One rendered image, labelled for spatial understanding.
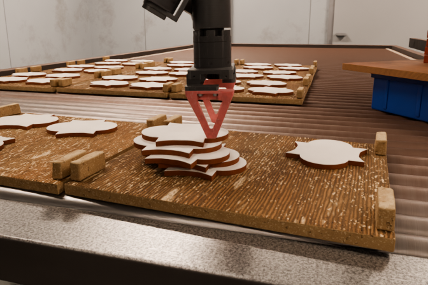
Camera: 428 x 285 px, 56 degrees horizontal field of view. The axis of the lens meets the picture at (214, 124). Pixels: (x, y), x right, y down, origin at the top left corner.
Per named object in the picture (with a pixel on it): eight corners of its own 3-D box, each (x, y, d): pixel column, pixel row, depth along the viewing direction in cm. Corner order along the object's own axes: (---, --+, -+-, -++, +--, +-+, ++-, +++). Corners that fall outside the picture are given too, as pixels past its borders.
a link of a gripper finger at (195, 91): (186, 142, 57) (183, 76, 55) (192, 129, 64) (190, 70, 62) (234, 142, 57) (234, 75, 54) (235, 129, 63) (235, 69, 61)
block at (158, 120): (153, 133, 80) (153, 119, 79) (145, 132, 80) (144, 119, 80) (167, 126, 85) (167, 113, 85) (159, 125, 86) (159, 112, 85)
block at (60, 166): (62, 181, 55) (60, 161, 54) (51, 179, 56) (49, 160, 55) (89, 167, 61) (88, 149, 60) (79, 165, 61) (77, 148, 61)
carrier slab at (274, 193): (393, 253, 41) (395, 238, 40) (64, 194, 55) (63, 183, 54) (384, 153, 72) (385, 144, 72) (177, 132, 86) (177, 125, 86)
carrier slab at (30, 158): (58, 194, 54) (57, 184, 54) (-142, 161, 68) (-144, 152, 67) (170, 132, 87) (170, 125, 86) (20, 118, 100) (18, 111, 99)
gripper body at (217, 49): (186, 83, 57) (185, 29, 55) (195, 74, 67) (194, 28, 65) (233, 83, 56) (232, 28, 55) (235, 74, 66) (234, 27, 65)
